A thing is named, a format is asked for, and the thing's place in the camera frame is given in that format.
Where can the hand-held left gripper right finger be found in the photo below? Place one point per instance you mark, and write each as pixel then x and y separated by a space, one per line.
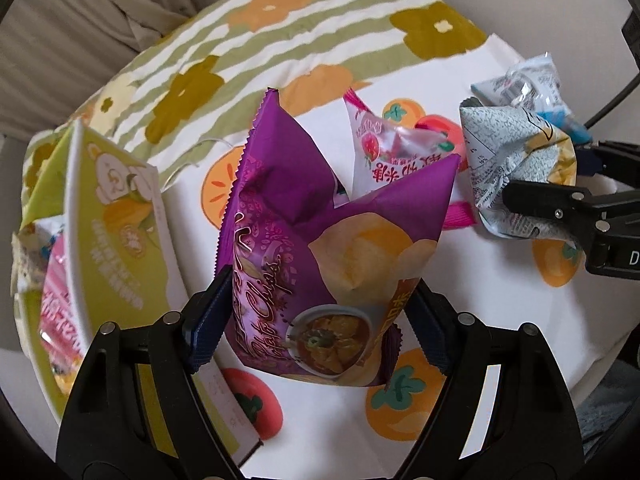
pixel 432 335

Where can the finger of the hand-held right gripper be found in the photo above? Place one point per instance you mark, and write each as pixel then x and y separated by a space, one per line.
pixel 615 157
pixel 550 202

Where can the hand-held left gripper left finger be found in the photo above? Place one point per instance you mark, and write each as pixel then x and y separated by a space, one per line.
pixel 207 325

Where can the grey yellow snack bag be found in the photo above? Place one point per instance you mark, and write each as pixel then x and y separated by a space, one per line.
pixel 515 150

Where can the green cardboard box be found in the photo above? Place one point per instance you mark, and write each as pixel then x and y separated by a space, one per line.
pixel 125 240

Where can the purple chip bag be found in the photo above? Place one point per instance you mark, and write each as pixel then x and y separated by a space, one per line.
pixel 300 200

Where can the white blue snack bag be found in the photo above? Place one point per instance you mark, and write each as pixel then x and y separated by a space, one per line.
pixel 30 255

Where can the light blue snack bag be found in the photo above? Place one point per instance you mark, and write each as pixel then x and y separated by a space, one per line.
pixel 530 82

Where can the white persimmon print cloth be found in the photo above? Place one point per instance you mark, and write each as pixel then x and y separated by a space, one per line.
pixel 325 425

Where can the pink strawberry snack packet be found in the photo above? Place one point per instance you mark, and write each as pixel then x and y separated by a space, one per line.
pixel 390 150

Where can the dark grey cloth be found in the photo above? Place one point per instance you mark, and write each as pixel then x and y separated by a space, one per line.
pixel 602 410

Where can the green striped floral blanket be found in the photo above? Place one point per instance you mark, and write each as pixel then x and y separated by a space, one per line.
pixel 300 35

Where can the beige curtain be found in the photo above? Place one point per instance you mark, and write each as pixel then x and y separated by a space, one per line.
pixel 60 35

